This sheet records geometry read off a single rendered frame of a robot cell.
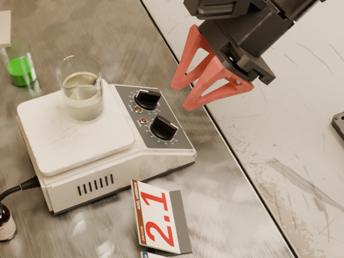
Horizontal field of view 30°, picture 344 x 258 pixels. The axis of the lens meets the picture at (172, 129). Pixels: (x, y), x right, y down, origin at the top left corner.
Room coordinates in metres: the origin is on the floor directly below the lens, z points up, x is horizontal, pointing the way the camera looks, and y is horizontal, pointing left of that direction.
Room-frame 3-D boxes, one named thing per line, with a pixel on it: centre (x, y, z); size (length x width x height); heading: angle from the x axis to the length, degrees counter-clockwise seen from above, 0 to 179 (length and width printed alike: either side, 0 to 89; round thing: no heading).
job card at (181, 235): (0.41, 0.02, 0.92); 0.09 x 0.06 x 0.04; 7
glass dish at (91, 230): (0.40, 0.10, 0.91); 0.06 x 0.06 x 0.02
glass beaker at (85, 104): (0.53, 0.11, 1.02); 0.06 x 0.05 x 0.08; 145
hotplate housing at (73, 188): (0.52, 0.09, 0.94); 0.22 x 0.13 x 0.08; 112
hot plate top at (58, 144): (0.51, 0.12, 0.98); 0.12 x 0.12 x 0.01; 22
